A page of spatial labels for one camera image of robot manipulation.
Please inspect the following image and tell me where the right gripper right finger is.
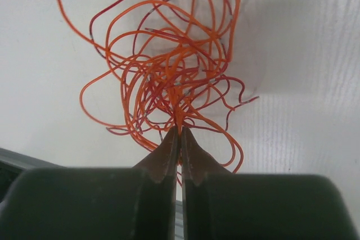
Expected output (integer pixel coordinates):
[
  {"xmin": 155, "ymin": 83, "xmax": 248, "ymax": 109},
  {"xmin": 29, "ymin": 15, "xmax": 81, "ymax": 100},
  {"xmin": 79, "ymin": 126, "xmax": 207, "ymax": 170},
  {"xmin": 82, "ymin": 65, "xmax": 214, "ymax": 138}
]
[{"xmin": 181, "ymin": 128, "xmax": 359, "ymax": 239}]

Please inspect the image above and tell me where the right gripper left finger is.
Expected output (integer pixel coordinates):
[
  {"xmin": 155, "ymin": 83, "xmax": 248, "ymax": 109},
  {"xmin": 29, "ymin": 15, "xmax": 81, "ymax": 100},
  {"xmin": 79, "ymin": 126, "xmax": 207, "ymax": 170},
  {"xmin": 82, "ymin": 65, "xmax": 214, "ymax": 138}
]
[{"xmin": 1, "ymin": 128, "xmax": 179, "ymax": 239}]

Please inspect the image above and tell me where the ball of wires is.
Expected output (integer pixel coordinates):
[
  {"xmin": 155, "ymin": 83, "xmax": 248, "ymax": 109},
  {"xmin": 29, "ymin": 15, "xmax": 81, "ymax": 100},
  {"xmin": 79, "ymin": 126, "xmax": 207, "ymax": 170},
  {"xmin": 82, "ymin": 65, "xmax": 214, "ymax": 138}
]
[{"xmin": 56, "ymin": 0, "xmax": 260, "ymax": 174}]

